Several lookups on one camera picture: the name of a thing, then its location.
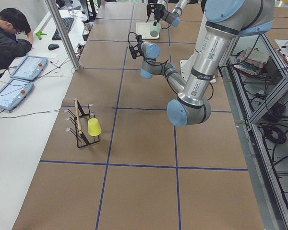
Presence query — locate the black computer mouse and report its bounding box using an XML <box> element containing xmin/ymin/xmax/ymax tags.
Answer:
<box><xmin>48</xmin><ymin>44</ymin><xmax>60</xmax><ymax>51</ymax></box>

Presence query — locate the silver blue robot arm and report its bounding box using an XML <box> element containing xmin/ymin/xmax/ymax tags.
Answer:
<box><xmin>146</xmin><ymin>0</ymin><xmax>198</xmax><ymax>27</ymax></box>
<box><xmin>129</xmin><ymin>0</ymin><xmax>275</xmax><ymax>127</ymax></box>

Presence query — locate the lower blue teach pendant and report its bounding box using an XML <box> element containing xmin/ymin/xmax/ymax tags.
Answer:
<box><xmin>0</xmin><ymin>79</ymin><xmax>34</xmax><ymax>111</ymax></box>

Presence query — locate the black computer keyboard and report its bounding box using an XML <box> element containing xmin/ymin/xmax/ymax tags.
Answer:
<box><xmin>51</xmin><ymin>17</ymin><xmax>75</xmax><ymax>41</ymax></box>

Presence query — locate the green plastic clamp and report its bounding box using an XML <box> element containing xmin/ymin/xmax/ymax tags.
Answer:
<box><xmin>36</xmin><ymin>30</ymin><xmax>47</xmax><ymax>40</ymax></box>

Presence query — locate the silver aluminium frame post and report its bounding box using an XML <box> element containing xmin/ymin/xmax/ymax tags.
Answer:
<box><xmin>45</xmin><ymin>0</ymin><xmax>80</xmax><ymax>71</ymax></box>

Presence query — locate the yellow plastic cup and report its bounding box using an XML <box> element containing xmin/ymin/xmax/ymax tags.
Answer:
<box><xmin>88</xmin><ymin>118</ymin><xmax>102</xmax><ymax>137</ymax></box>

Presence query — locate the silver metal cylinder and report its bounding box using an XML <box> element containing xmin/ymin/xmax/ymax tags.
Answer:
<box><xmin>84</xmin><ymin>23</ymin><xmax>90</xmax><ymax>31</ymax></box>

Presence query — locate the blue teach pendant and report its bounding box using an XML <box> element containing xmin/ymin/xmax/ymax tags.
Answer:
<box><xmin>11</xmin><ymin>56</ymin><xmax>48</xmax><ymax>81</ymax></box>
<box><xmin>0</xmin><ymin>79</ymin><xmax>34</xmax><ymax>111</ymax></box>

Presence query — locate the light green plastic cup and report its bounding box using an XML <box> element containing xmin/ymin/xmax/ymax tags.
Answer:
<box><xmin>149</xmin><ymin>22</ymin><xmax>161</xmax><ymax>38</ymax></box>

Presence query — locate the cream bear print tray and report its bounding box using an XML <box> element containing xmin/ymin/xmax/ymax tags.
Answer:
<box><xmin>136</xmin><ymin>21</ymin><xmax>159</xmax><ymax>40</ymax></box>

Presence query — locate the black wire cup rack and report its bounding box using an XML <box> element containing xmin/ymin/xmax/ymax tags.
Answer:
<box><xmin>64</xmin><ymin>99</ymin><xmax>100</xmax><ymax>149</ymax></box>

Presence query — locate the upper blue teach pendant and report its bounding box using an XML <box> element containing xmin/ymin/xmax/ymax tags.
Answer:
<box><xmin>11</xmin><ymin>56</ymin><xmax>48</xmax><ymax>81</ymax></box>

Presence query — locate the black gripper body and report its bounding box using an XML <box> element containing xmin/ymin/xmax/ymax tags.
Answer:
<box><xmin>146</xmin><ymin>3</ymin><xmax>164</xmax><ymax>19</ymax></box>
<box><xmin>128</xmin><ymin>33</ymin><xmax>144</xmax><ymax>59</ymax></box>

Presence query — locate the stack of books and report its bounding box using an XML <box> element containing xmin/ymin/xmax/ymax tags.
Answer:
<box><xmin>233</xmin><ymin>47</ymin><xmax>270</xmax><ymax>76</ymax></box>

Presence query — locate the person in black jacket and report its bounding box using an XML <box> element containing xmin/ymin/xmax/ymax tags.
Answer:
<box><xmin>0</xmin><ymin>8</ymin><xmax>34</xmax><ymax>70</ymax></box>

